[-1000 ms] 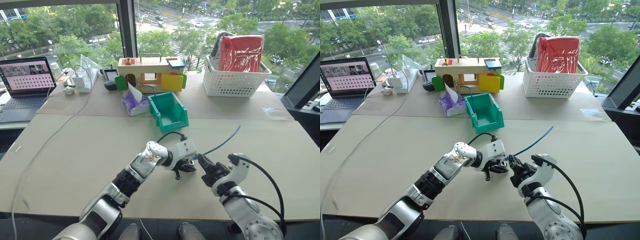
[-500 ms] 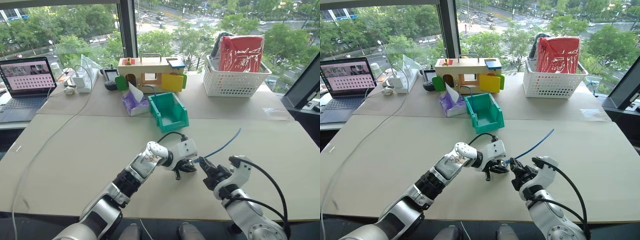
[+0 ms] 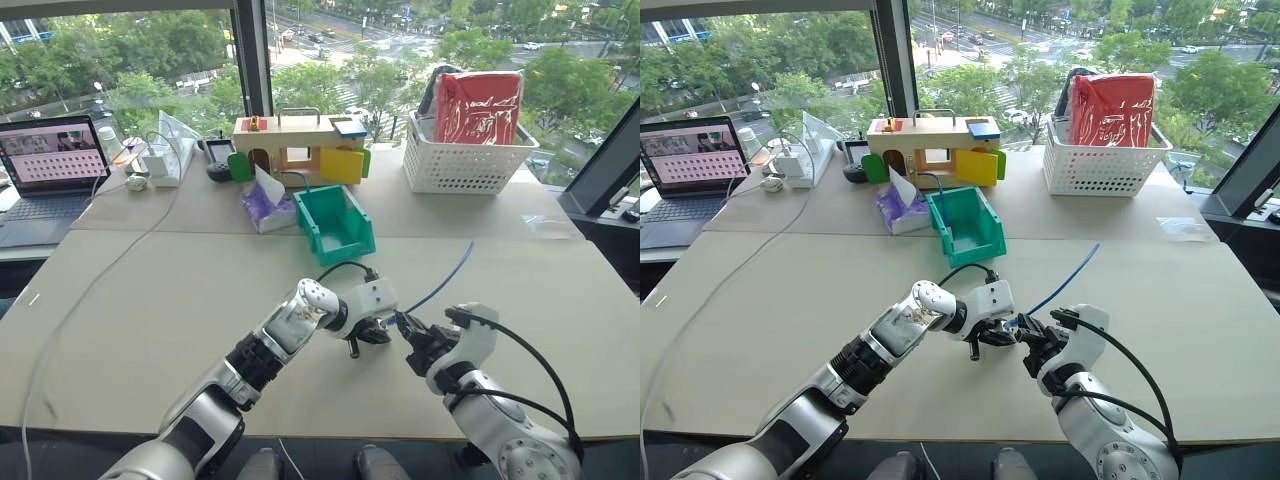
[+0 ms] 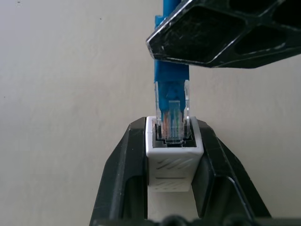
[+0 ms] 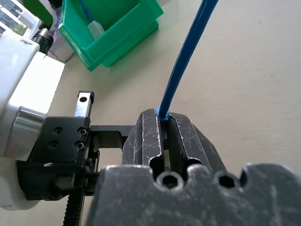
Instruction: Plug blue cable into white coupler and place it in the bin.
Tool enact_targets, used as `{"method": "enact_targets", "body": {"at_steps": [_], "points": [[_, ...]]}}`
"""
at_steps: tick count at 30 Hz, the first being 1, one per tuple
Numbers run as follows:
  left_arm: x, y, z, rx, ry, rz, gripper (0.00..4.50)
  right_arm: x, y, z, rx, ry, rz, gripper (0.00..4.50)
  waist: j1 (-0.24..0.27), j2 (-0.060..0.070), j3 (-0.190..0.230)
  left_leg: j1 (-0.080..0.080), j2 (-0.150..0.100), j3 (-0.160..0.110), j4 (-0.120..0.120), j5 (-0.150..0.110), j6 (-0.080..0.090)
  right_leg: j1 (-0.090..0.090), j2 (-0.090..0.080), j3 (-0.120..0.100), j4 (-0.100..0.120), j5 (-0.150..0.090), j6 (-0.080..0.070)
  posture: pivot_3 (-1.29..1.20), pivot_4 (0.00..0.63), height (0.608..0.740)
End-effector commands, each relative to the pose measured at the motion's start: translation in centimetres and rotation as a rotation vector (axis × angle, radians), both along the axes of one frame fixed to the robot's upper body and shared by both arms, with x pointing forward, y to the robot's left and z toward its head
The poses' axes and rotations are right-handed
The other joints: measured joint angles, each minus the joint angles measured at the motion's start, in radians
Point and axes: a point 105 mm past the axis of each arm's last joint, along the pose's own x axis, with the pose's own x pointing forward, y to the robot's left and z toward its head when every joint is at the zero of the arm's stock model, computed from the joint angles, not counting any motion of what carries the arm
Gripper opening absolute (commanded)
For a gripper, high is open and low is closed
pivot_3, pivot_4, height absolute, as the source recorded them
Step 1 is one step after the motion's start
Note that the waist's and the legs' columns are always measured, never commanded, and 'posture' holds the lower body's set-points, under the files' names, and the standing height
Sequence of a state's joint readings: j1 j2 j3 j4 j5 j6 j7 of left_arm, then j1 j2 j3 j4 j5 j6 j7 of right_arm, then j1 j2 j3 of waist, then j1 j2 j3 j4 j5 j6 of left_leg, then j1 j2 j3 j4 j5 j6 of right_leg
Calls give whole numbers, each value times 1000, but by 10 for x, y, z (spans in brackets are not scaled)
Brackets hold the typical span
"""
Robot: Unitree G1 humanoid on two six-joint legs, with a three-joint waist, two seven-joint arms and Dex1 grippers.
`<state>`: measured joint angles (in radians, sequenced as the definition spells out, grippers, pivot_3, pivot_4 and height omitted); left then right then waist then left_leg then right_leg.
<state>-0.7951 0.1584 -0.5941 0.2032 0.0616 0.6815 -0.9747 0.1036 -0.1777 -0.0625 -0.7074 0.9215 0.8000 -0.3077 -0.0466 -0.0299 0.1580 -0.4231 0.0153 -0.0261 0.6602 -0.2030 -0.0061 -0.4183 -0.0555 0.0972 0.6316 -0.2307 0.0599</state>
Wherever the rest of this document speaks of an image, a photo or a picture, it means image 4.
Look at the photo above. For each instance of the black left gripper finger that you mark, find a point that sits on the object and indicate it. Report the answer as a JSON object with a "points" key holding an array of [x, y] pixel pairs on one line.
{"points": [[122, 169], [223, 174]]}

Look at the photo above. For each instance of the black left gripper finger ribbed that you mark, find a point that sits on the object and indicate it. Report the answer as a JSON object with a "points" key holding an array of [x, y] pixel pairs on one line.
{"points": [[223, 35]]}

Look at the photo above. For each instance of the white network coupler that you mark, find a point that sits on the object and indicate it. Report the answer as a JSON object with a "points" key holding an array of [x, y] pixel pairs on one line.
{"points": [[175, 167]]}

